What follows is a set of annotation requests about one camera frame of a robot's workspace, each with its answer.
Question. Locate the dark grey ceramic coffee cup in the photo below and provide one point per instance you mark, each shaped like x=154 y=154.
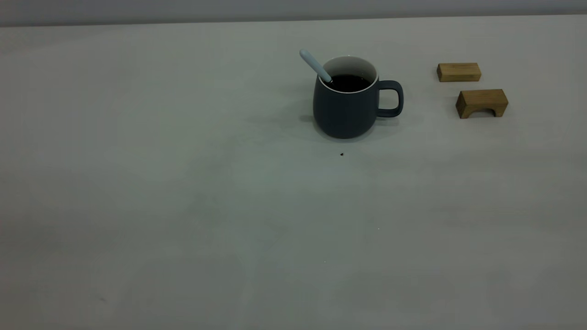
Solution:
x=344 y=114

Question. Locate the flat rectangular wooden block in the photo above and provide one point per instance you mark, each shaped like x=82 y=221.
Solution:
x=458 y=72

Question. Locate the arched wooden block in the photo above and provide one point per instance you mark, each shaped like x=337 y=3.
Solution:
x=481 y=100

